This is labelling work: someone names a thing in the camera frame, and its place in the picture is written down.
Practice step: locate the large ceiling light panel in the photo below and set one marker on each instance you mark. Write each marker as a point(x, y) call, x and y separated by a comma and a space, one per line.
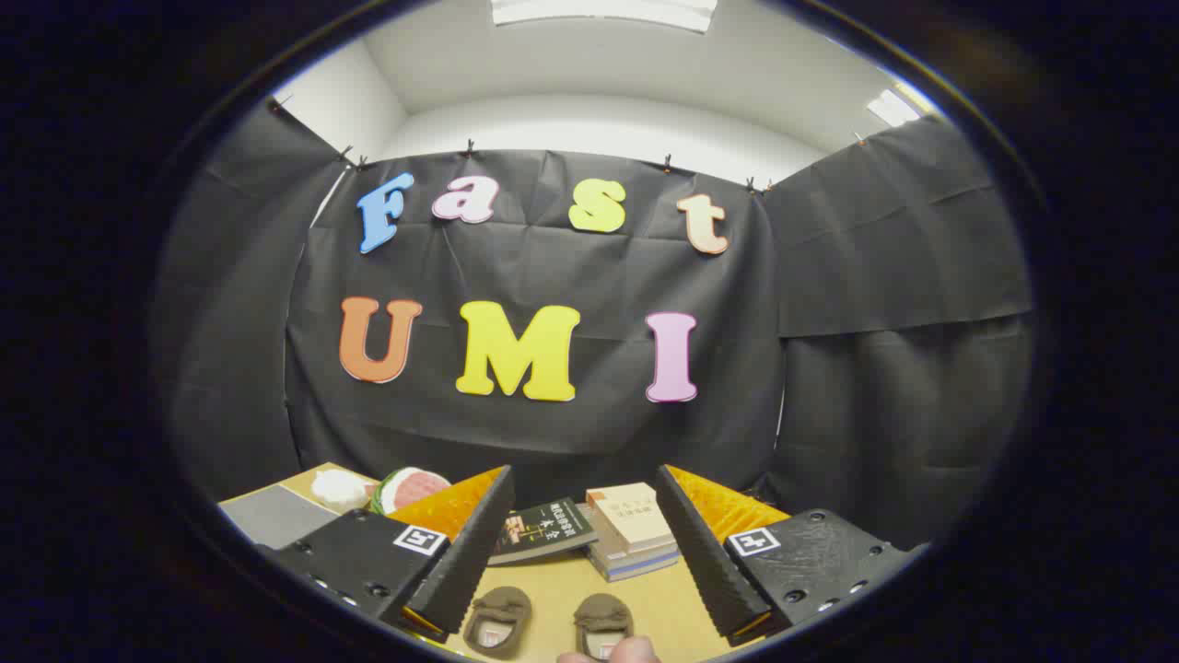
point(603, 11)

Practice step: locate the grey spine book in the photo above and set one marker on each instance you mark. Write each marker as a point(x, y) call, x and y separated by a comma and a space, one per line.
point(636, 558)

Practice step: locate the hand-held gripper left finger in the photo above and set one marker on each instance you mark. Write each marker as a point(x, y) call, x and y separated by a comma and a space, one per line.
point(461, 571)

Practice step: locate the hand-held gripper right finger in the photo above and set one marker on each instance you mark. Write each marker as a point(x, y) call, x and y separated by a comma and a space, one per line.
point(705, 562)

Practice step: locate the blue cover book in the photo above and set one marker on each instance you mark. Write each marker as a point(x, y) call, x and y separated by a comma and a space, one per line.
point(640, 571)

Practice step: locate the small ceiling light panel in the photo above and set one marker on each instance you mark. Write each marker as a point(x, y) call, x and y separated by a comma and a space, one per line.
point(893, 108)

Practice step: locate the black cover book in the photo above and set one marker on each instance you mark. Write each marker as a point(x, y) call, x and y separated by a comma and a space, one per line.
point(543, 529)

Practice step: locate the grey fabric storage box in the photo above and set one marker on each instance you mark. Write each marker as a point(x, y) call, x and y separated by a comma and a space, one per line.
point(276, 517)

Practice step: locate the white plush toy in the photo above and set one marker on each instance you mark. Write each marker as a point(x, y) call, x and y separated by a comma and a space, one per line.
point(339, 490)

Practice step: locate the watermelon slice plush toy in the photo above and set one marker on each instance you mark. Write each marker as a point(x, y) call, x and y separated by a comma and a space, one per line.
point(410, 488)

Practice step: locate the beige cover book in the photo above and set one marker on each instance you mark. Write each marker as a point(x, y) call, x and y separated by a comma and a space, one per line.
point(631, 516)

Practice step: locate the brown fuzzy shoe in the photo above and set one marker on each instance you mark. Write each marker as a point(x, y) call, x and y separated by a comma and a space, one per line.
point(497, 603)
point(603, 608)

